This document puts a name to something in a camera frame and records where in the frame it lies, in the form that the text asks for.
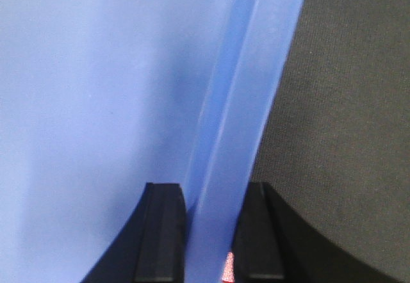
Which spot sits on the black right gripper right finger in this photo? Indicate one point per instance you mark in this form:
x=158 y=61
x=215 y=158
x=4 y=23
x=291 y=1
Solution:
x=321 y=232

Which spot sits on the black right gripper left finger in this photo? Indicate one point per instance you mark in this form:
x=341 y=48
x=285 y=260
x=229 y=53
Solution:
x=151 y=246

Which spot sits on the light blue plastic tray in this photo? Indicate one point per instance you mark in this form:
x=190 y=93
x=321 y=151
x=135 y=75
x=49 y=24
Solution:
x=100 y=97

